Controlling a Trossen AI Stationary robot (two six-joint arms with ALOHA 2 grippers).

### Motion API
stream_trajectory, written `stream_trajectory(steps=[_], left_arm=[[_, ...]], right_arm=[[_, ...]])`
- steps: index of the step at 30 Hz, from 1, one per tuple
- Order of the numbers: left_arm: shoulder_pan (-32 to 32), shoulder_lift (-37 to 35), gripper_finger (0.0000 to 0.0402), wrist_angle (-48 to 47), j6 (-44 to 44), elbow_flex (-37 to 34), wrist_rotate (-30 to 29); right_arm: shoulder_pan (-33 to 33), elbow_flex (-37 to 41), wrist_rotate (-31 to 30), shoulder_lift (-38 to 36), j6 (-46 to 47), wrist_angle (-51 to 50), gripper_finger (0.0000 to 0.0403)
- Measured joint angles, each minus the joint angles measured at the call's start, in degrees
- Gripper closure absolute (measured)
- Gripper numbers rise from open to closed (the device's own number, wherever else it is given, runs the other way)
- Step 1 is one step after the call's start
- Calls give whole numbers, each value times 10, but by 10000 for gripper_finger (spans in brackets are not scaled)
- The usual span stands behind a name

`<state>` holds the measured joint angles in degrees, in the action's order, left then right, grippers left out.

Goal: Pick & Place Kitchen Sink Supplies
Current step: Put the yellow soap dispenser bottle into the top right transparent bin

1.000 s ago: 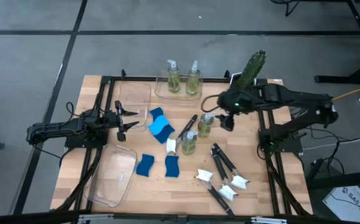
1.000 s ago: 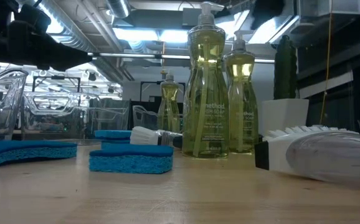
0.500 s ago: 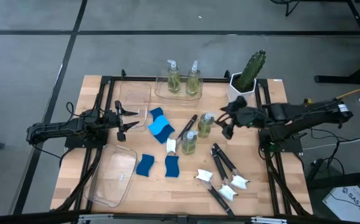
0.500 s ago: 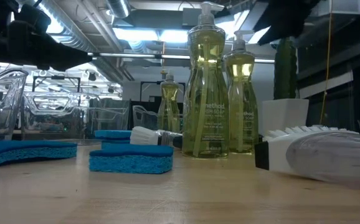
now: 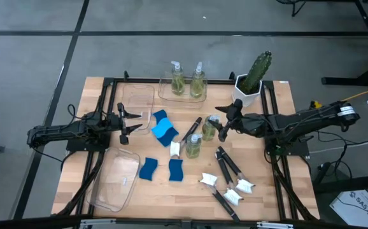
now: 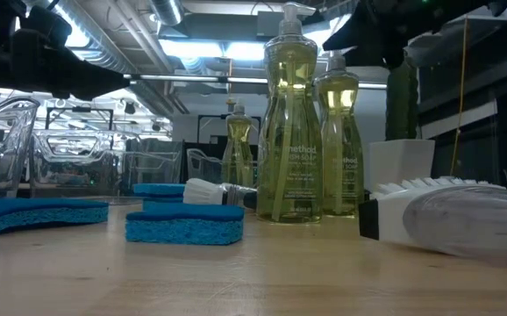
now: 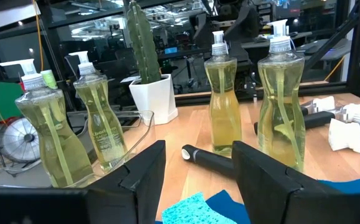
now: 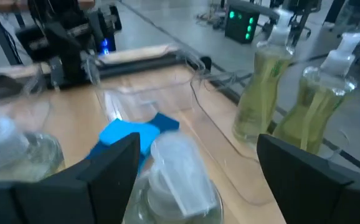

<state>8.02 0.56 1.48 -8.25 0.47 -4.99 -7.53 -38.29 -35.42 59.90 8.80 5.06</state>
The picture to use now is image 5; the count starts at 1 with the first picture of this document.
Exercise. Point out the clear yellow soap pump bottle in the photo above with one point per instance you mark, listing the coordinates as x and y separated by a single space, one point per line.
209 128
193 147
178 84
198 86

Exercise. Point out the black desk foot bar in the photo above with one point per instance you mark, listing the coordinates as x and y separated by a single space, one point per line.
356 184

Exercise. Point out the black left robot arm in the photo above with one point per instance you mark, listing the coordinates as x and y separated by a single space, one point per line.
60 129

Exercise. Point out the black desk frame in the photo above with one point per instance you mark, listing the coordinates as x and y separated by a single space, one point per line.
346 81

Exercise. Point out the white plant pot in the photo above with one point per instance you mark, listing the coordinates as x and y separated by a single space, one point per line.
244 98

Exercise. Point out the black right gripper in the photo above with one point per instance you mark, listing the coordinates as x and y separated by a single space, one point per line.
236 119

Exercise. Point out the clear plastic bin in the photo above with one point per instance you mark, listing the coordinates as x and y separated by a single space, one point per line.
165 95
137 98
114 181

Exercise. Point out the black aluminium rig frame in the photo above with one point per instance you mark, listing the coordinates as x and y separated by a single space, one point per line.
139 79

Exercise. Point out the green cactus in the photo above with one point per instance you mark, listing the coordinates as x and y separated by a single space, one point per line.
256 71

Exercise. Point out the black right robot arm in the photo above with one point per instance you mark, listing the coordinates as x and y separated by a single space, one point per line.
298 122

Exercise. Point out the silver aluminium bar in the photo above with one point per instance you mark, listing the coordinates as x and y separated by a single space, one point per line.
98 222
274 225

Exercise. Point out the black floor stand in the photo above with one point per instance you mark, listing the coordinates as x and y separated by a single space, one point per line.
295 9

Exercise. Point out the white paper sign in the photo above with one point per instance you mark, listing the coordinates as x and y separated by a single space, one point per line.
352 210

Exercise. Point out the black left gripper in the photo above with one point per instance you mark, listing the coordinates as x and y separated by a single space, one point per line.
123 124

